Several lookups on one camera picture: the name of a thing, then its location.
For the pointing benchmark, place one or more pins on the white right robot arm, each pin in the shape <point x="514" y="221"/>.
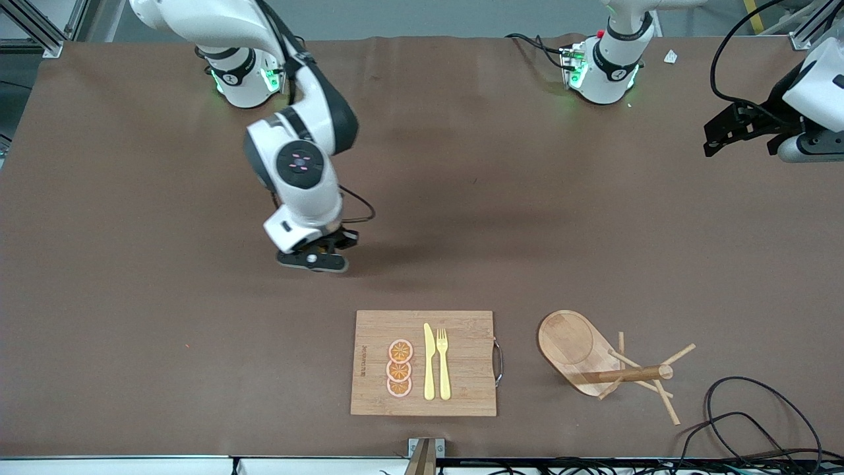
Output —
<point x="300" y="171"/>

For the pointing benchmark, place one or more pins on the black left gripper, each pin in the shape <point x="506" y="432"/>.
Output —
<point x="769" y="113"/>

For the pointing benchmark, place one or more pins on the bamboo cutting board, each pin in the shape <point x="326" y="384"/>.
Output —
<point x="461" y="369"/>

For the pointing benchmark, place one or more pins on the wooden mug tree stand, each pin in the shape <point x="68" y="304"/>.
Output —
<point x="573" y="349"/>

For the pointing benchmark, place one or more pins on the aluminium frame profile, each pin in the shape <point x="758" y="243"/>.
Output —
<point x="39" y="36"/>
<point x="78" y="16"/>
<point x="801" y="36"/>

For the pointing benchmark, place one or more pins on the brown wooden post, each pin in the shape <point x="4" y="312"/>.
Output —
<point x="422" y="462"/>

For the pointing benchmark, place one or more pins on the orange slice toy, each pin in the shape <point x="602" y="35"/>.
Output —
<point x="399" y="386"/>
<point x="400" y="351"/>
<point x="398" y="371"/>

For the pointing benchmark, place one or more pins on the yellow plastic knife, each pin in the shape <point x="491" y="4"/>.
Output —
<point x="429" y="363"/>

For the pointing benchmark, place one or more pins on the white paper scrap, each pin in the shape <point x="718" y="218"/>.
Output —
<point x="670" y="57"/>

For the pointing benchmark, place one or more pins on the yellow plastic fork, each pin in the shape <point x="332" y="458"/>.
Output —
<point x="444" y="369"/>

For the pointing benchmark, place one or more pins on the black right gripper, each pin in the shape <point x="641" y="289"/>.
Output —
<point x="343" y="238"/>

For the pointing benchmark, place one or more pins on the metal bracket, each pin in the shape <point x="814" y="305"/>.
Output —
<point x="413" y="447"/>

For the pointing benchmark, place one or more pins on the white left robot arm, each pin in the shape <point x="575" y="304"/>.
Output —
<point x="610" y="66"/>

